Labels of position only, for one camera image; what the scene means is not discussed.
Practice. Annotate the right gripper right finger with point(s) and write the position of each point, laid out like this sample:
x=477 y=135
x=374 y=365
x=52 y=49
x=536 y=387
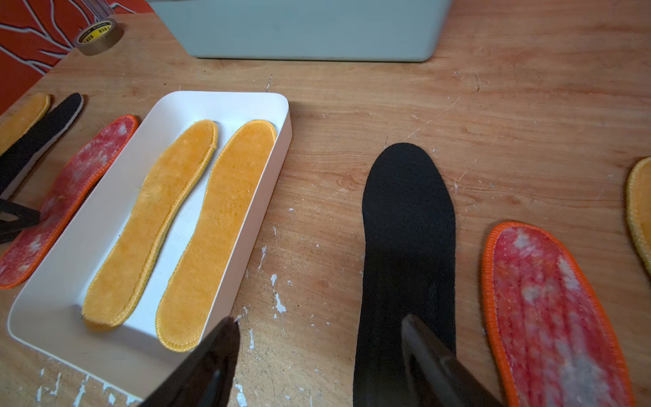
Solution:
x=435 y=376

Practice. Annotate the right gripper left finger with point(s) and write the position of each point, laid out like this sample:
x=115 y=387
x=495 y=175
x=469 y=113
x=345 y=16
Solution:
x=205 y=377

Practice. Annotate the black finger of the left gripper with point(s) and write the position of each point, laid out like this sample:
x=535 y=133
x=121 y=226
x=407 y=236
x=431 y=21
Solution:
x=16 y=218

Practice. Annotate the red insole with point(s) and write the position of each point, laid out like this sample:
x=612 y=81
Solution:
x=64 y=198
x=551 y=340

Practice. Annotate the white storage tray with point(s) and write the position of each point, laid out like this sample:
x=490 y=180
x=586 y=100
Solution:
x=47 y=313

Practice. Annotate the yellow insole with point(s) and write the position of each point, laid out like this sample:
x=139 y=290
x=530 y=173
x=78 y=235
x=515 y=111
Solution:
x=638 y=209
x=13 y=129
x=116 y=289
x=186 y=303

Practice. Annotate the grey lidded storage bin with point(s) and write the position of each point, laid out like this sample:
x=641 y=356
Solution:
x=372 y=30

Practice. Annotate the left black insole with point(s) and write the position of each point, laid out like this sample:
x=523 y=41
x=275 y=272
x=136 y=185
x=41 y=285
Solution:
x=19 y=159

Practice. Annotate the black insole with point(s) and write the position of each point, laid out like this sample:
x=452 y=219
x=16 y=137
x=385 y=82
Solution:
x=409 y=269
x=19 y=159

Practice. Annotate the right black insole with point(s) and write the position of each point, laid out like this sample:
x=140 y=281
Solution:
x=409 y=269

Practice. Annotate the tape roll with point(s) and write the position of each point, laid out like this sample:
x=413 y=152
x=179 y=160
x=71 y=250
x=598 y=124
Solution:
x=99 y=37

